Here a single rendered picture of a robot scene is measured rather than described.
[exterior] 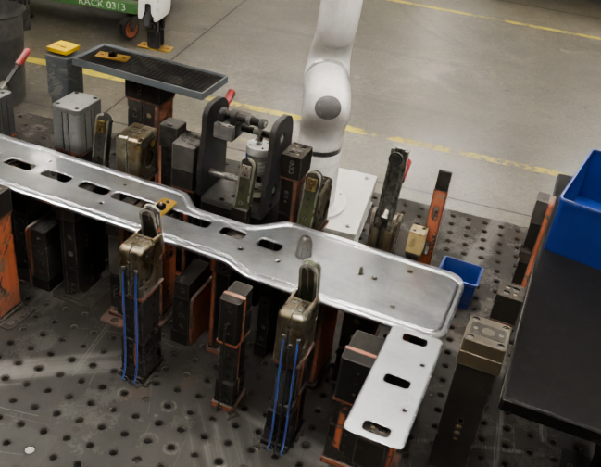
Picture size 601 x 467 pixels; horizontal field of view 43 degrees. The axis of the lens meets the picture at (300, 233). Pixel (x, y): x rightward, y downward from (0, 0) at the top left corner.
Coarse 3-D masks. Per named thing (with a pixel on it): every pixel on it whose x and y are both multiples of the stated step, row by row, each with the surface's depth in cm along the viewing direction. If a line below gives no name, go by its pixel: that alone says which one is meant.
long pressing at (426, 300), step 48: (0, 144) 184; (48, 192) 169; (144, 192) 173; (192, 240) 159; (240, 240) 161; (288, 240) 163; (336, 240) 165; (288, 288) 150; (336, 288) 151; (384, 288) 153; (432, 288) 154; (432, 336) 142
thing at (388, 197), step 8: (392, 152) 157; (400, 152) 157; (408, 152) 157; (392, 160) 155; (400, 160) 154; (392, 168) 159; (400, 168) 159; (392, 176) 160; (400, 176) 158; (384, 184) 160; (392, 184) 160; (400, 184) 159; (384, 192) 161; (392, 192) 161; (384, 200) 162; (392, 200) 162; (392, 208) 161; (376, 216) 163; (392, 216) 162
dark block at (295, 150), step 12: (300, 144) 175; (288, 156) 170; (300, 156) 170; (288, 168) 172; (300, 168) 171; (288, 180) 174; (300, 180) 174; (288, 192) 176; (300, 192) 178; (288, 204) 177; (288, 216) 179
